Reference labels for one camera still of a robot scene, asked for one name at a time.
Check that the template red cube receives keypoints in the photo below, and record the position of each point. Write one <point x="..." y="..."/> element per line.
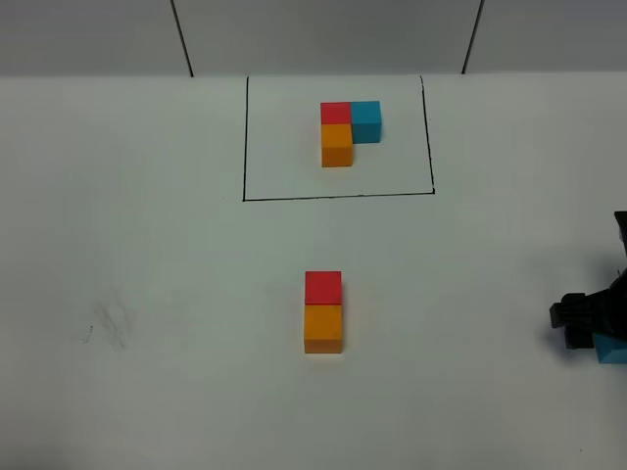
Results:
<point x="335" y="113"/>

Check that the white template sheet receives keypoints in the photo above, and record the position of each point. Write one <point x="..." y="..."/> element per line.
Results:
<point x="283" y="141"/>

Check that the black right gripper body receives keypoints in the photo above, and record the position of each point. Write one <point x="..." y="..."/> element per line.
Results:
<point x="615" y="316"/>

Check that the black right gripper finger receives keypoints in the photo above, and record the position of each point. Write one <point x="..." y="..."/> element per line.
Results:
<point x="577" y="339"/>
<point x="576" y="310"/>

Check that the template blue cube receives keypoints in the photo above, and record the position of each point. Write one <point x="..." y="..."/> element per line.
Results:
<point x="366" y="122"/>

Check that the template orange cube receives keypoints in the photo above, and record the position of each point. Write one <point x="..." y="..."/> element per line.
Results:
<point x="336" y="145"/>

